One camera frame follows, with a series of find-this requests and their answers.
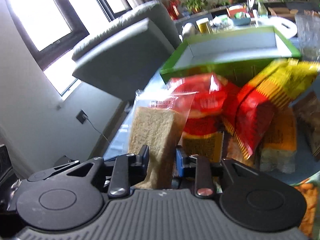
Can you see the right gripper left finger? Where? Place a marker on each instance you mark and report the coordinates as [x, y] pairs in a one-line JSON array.
[[125, 171]]

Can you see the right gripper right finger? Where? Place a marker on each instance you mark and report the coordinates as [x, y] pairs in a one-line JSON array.
[[195, 169]]

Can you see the bread slice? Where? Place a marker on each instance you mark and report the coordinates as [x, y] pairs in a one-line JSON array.
[[158, 121]]

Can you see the red yellow snack bag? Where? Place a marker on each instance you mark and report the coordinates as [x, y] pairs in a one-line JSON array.
[[247, 112]]

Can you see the green bag of fried snacks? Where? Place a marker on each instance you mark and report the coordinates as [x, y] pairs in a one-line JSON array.
[[309, 188]]

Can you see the red snack packet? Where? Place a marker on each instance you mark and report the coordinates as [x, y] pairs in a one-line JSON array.
[[203, 131]]

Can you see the orange snack packet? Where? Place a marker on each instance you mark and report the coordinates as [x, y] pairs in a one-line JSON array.
[[279, 144]]

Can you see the grey sofa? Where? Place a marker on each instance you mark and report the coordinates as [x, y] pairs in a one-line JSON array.
[[126, 54]]

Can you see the green cardboard box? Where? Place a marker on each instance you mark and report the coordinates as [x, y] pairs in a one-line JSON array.
[[237, 55]]

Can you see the yellow tin can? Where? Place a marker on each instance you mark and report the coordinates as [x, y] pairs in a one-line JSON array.
[[204, 26]]

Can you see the blue plastic basket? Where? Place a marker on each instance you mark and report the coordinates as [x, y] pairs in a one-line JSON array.
[[240, 19]]

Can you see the round white table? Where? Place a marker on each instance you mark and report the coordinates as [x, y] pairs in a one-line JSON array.
[[286, 27]]

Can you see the clear glass mug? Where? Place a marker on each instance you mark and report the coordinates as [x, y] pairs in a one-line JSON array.
[[308, 34]]

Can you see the wall socket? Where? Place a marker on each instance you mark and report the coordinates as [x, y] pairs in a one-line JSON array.
[[82, 117]]

